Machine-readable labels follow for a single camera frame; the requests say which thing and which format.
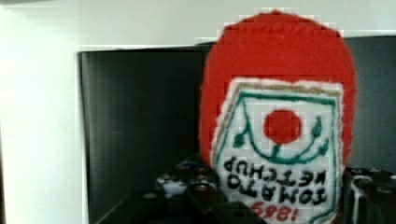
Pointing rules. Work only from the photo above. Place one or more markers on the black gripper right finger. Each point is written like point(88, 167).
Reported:
point(369, 196)

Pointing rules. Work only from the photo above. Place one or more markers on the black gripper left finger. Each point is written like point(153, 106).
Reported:
point(176, 180)

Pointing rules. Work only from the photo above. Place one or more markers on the red felt ketchup bottle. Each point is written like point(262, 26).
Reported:
point(276, 116)

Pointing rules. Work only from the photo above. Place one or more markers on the black toaster oven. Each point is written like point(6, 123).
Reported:
point(141, 110)

